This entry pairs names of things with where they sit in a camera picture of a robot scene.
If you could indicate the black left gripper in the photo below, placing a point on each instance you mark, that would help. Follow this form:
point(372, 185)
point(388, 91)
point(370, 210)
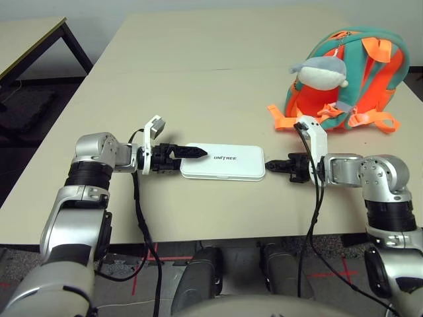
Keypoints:
point(160, 158)

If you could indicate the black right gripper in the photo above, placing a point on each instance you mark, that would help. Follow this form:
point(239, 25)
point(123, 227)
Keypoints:
point(299, 166)

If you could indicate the grey white plush shark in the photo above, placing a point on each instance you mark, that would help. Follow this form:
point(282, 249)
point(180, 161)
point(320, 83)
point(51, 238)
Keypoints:
point(320, 74)

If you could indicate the teal and orange backpack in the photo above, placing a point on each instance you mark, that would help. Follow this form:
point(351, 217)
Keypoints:
point(367, 82)

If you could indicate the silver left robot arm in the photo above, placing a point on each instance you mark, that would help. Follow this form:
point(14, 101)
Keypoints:
point(72, 214)

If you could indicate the grey robot right leg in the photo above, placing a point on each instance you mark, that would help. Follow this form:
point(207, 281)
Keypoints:
point(284, 270)

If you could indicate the grey robot leg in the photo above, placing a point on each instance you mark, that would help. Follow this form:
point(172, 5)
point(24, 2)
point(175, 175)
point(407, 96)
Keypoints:
point(198, 277)
point(284, 270)

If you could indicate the grey robot left leg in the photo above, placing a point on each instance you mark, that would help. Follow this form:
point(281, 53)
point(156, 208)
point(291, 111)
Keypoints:
point(198, 277)

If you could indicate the grey robot torso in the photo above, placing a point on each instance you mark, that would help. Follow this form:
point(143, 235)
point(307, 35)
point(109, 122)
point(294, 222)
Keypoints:
point(281, 307)

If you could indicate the black floor mat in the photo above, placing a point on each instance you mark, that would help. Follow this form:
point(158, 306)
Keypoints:
point(23, 112)

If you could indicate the black framed side table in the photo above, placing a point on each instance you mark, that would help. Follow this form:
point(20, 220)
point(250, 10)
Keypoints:
point(33, 36)

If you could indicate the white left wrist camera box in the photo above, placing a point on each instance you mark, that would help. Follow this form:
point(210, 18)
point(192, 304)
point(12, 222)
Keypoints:
point(148, 138)

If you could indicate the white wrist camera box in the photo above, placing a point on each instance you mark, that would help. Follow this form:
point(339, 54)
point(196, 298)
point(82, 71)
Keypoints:
point(317, 138)
point(148, 138)

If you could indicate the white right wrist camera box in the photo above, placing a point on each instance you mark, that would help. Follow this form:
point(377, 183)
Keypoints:
point(317, 138)

